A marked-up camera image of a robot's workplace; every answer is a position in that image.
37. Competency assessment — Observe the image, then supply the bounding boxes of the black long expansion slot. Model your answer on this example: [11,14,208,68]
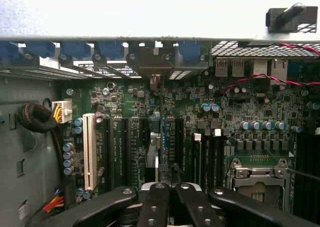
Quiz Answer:
[103,116,115,192]
[121,116,132,187]
[174,116,186,168]

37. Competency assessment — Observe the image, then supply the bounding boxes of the metal CPU socket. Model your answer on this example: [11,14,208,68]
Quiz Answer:
[226,156,292,213]

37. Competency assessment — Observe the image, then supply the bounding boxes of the blue expansion slot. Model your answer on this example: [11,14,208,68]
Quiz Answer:
[161,116,167,163]

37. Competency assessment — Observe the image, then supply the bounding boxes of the black short expansion slot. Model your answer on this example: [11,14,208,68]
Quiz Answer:
[138,116,150,143]

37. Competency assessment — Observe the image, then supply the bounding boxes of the white PCI expansion slot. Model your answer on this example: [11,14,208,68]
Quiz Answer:
[82,113,98,191]

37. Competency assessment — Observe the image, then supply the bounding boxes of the green motherboard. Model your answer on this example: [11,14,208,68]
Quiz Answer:
[59,71,320,227]

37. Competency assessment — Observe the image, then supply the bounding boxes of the thin socket locking lever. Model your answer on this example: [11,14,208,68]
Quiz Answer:
[284,168,320,182]

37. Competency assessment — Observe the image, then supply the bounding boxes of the black open PC case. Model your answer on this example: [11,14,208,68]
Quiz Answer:
[0,0,320,227]

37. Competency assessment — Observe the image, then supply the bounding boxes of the blue slot retainer clip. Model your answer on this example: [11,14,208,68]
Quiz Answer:
[97,41,125,61]
[178,40,201,63]
[61,41,91,61]
[0,41,20,61]
[26,41,56,60]

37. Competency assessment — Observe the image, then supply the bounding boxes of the coloured power wire bundle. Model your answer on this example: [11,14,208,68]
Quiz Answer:
[41,186,66,216]

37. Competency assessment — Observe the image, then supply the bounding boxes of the sleeved power cable white plug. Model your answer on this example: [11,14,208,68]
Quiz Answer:
[16,99,74,168]

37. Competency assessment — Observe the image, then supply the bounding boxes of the red black twisted wire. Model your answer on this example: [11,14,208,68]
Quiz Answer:
[221,43,320,98]

